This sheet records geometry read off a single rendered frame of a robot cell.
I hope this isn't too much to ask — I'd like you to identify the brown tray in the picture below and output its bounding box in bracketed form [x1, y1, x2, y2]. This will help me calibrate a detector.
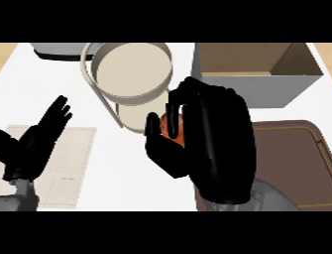
[193, 120, 332, 212]

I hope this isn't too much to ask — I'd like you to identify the grey appliance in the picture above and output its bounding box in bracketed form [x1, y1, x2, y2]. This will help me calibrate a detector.
[29, 43, 106, 62]

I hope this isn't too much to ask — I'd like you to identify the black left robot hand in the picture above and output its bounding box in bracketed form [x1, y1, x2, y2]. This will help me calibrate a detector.
[0, 94, 75, 183]

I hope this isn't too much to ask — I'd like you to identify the grey open box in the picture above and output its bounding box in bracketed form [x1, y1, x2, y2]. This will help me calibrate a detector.
[190, 43, 324, 109]

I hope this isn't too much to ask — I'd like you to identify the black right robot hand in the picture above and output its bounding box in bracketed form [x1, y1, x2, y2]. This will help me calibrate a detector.
[143, 75, 256, 205]

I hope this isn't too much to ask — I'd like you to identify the beige tiered basket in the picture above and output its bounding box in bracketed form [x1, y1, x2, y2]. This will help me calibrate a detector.
[79, 43, 174, 135]

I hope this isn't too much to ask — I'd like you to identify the orange sweet potato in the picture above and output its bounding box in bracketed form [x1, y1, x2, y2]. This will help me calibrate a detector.
[157, 111, 186, 149]

